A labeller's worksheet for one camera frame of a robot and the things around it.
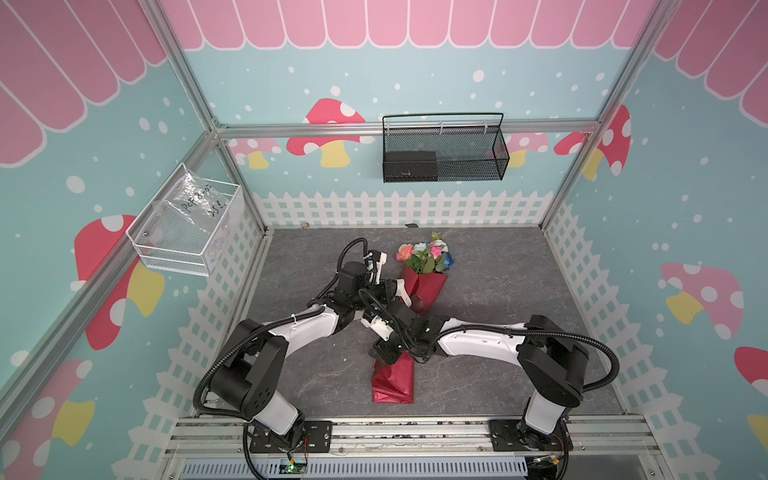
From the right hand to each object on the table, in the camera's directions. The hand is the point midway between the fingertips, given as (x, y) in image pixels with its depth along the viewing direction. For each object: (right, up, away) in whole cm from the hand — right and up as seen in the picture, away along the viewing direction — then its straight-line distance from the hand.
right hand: (373, 347), depth 83 cm
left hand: (+8, +16, +3) cm, 18 cm away
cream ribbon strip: (+8, +15, +2) cm, 17 cm away
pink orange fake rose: (+10, +27, +25) cm, 38 cm away
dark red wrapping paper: (+6, -8, -3) cm, 10 cm away
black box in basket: (+11, +53, +8) cm, 55 cm away
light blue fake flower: (+16, +25, +23) cm, 37 cm away
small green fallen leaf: (+13, +39, +41) cm, 58 cm away
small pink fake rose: (+20, +27, +20) cm, 39 cm away
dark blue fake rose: (+25, +24, +22) cm, 41 cm away
